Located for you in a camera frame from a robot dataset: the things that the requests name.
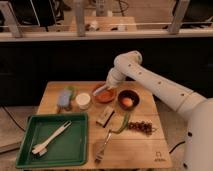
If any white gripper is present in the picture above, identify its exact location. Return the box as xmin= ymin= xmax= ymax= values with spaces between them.
xmin=106 ymin=68 xmax=126 ymax=89

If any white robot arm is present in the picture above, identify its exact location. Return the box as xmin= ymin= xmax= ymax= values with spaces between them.
xmin=106 ymin=51 xmax=213 ymax=171

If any dark bowl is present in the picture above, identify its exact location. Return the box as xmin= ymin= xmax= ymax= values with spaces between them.
xmin=118 ymin=90 xmax=140 ymax=110

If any orange egg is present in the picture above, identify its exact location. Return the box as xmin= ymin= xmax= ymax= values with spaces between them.
xmin=122 ymin=97 xmax=133 ymax=107

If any white cup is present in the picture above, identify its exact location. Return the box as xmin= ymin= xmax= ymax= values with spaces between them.
xmin=76 ymin=93 xmax=91 ymax=110

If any green chili pepper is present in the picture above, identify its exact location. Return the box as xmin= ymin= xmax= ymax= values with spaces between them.
xmin=112 ymin=113 xmax=130 ymax=134

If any small wooden block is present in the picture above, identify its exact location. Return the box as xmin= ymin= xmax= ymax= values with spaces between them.
xmin=96 ymin=106 xmax=114 ymax=127

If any wooden cutting board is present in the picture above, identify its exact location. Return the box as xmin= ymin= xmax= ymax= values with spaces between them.
xmin=35 ymin=80 xmax=173 ymax=170

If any blue grey sponge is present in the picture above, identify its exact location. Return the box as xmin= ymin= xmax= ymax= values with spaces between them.
xmin=57 ymin=89 xmax=72 ymax=108

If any dark grape bunch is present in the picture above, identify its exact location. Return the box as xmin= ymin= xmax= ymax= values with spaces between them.
xmin=127 ymin=121 xmax=156 ymax=135

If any metal fork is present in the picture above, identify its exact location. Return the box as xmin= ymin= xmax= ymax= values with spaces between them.
xmin=95 ymin=130 xmax=112 ymax=163

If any green tray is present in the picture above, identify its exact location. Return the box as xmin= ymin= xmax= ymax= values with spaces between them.
xmin=16 ymin=113 xmax=88 ymax=169

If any black cable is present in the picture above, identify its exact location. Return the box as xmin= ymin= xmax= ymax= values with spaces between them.
xmin=1 ymin=105 xmax=26 ymax=133

